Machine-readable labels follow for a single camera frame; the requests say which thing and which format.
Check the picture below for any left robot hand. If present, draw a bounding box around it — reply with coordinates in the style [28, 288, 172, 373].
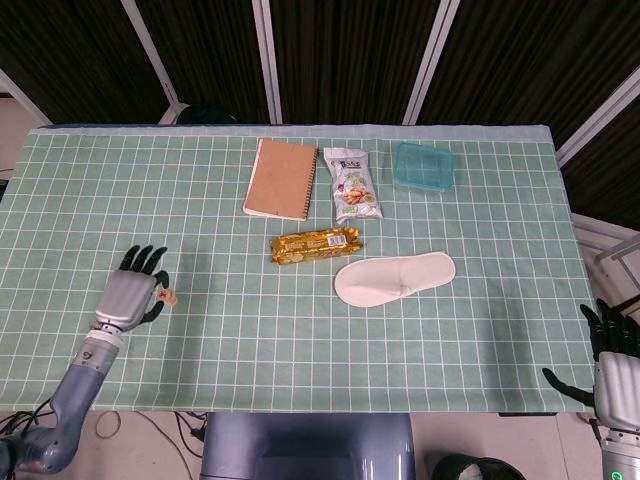
[93, 244, 171, 332]

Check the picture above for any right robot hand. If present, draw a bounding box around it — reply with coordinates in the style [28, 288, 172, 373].
[541, 298, 640, 431]

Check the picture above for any green grid cutting mat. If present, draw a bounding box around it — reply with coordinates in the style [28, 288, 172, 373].
[0, 123, 594, 414]

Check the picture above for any black waste bin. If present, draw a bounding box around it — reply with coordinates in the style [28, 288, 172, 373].
[431, 452, 527, 480]

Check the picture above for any brown spiral notebook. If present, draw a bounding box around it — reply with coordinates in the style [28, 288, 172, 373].
[242, 138, 320, 223]

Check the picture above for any gold biscuit package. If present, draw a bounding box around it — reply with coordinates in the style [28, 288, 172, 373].
[269, 227, 365, 266]

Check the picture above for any black chair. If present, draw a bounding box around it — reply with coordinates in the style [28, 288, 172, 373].
[177, 103, 242, 126]

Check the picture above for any blue-grey robot torso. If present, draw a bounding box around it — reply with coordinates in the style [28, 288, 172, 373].
[199, 412, 417, 480]

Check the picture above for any white disposable slipper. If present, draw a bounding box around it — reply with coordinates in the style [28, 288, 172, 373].
[333, 251, 458, 307]

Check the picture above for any white snack bag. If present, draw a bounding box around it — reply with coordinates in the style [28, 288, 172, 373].
[322, 146, 385, 225]

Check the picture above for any clear container teal lid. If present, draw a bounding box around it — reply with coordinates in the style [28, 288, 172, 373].
[392, 141, 456, 194]

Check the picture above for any white metal frame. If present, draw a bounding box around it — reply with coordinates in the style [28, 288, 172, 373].
[569, 212, 640, 321]

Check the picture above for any black floor cable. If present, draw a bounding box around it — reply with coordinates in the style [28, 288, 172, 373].
[149, 412, 207, 474]

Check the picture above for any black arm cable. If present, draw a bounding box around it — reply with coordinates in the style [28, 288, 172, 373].
[0, 399, 54, 444]

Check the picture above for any white partition post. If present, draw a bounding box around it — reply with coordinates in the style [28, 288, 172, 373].
[0, 67, 52, 126]
[402, 0, 462, 126]
[251, 0, 284, 125]
[119, 0, 182, 125]
[553, 63, 640, 169]

